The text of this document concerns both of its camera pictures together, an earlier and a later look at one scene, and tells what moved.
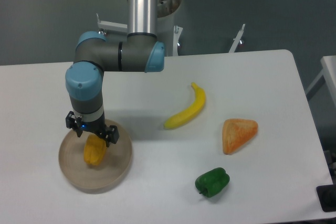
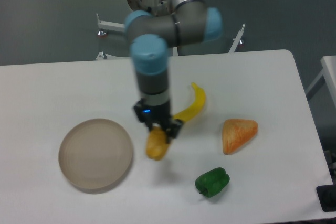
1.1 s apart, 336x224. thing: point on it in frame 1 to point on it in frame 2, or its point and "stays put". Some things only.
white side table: [328, 71] stays put
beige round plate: [116, 162] stays put
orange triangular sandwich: [235, 131] stays put
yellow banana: [191, 112] stays put
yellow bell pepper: [94, 149] to [157, 144]
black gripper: [111, 132] to [150, 114]
